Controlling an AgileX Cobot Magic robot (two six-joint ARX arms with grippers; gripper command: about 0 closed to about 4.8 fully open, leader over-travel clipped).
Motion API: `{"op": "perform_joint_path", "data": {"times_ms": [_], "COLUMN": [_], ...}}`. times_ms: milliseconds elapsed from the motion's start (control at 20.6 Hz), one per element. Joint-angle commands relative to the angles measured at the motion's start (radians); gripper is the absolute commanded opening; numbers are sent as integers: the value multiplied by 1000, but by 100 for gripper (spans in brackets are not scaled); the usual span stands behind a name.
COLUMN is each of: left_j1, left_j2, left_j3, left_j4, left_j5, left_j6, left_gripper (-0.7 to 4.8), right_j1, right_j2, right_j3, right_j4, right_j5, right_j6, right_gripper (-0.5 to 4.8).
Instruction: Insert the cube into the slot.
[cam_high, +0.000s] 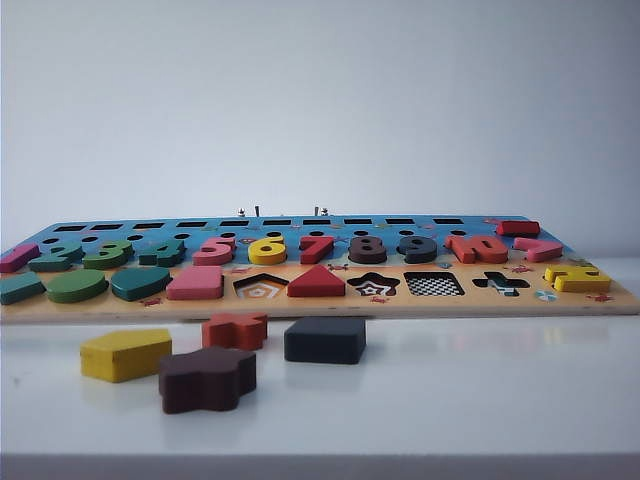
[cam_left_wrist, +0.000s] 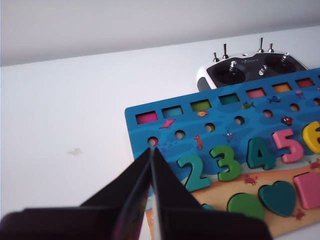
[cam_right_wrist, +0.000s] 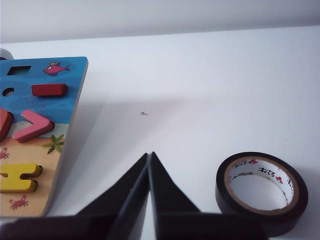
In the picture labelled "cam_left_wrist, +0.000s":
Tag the pink digit five piece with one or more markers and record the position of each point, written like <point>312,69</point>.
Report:
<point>291,150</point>

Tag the teal digit two piece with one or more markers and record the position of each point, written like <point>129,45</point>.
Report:
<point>196,175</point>

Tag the teal rectangle puzzle piece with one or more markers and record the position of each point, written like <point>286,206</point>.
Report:
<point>206,207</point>

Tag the green digit three piece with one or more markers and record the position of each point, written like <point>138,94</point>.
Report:
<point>230,165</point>

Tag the white black remote controller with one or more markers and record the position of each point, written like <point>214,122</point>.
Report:
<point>251,72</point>

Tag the green oval puzzle piece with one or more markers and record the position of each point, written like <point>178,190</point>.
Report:
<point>246,207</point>

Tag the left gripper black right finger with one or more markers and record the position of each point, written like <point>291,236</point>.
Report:
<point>170,190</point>

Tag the dark teal digit four piece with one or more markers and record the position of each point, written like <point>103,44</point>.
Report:
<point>262,157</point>

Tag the teal heart puzzle piece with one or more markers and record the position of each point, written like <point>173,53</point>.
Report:
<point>277,197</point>

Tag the pink square puzzle piece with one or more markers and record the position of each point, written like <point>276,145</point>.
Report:
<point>308,191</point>

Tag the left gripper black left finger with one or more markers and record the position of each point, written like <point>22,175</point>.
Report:
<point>125,190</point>

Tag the wooden number shape puzzle board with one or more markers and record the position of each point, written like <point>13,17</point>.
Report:
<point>225,117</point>

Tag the yellow digit six piece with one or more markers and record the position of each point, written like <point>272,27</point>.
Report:
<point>310,140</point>

